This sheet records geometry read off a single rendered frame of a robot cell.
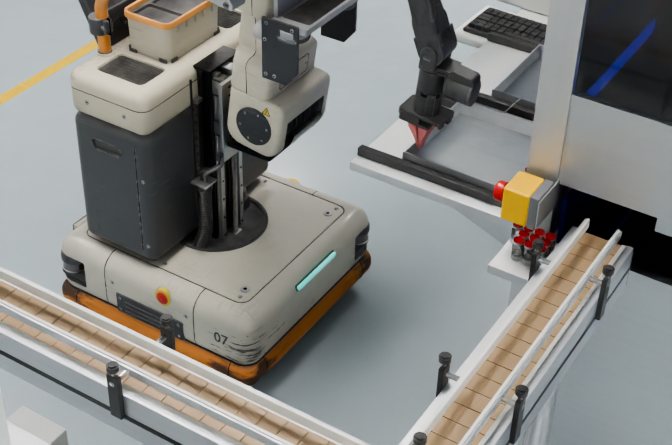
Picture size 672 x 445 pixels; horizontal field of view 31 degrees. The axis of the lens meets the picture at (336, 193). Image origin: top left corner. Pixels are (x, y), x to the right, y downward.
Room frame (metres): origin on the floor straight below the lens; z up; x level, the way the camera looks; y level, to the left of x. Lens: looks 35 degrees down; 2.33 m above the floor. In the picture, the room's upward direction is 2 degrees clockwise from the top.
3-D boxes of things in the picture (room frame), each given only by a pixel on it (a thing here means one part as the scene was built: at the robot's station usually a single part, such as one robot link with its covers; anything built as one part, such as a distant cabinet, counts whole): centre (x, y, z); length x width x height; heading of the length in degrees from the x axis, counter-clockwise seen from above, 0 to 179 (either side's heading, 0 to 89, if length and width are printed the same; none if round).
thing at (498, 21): (2.85, -0.53, 0.82); 0.40 x 0.14 x 0.02; 57
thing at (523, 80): (2.43, -0.56, 0.90); 0.34 x 0.26 x 0.04; 59
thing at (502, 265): (1.83, -0.39, 0.87); 0.14 x 0.13 x 0.02; 59
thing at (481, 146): (2.16, -0.35, 0.90); 0.34 x 0.26 x 0.04; 58
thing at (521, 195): (1.87, -0.36, 0.99); 0.08 x 0.07 x 0.07; 59
